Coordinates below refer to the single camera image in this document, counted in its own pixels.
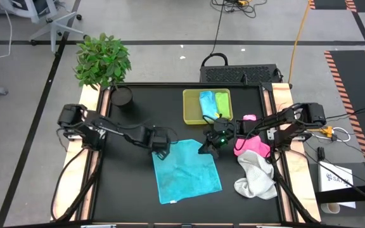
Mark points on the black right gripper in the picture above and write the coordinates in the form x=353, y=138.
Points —
x=220, y=133

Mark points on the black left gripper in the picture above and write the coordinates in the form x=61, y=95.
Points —
x=162, y=139

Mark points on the teal terry towel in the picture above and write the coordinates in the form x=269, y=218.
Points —
x=185, y=171

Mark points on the pink microfiber towel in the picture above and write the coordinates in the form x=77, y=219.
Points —
x=252, y=145

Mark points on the light blue microfiber towel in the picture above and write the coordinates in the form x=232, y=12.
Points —
x=208, y=104

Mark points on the yellow plastic bin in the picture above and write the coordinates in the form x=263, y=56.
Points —
x=190, y=107

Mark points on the lime green microfiber towel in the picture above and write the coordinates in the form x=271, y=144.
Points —
x=223, y=103

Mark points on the white microfiber towel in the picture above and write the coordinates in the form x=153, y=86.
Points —
x=257, y=177

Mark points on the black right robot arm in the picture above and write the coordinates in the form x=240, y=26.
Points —
x=284, y=118

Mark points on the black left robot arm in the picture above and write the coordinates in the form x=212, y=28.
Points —
x=112, y=128

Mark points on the black perforated computer case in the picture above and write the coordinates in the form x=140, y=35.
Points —
x=233, y=74

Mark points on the wooden table side board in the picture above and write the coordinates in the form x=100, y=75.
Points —
x=89, y=92
x=299, y=177

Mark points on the green potted plant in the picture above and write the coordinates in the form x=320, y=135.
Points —
x=102, y=61

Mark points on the yellow power splitter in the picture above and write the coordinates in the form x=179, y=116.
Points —
x=326, y=130

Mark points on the white printed booklet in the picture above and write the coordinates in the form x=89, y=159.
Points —
x=331, y=172

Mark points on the beige tape roll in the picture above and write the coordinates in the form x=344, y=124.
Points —
x=329, y=208

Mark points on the black hazard-striped floor mat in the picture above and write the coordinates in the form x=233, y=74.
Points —
x=353, y=95
x=328, y=3

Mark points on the grey office chair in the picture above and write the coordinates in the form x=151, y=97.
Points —
x=54, y=27

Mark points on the black aluminium table frame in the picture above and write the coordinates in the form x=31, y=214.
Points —
x=151, y=84

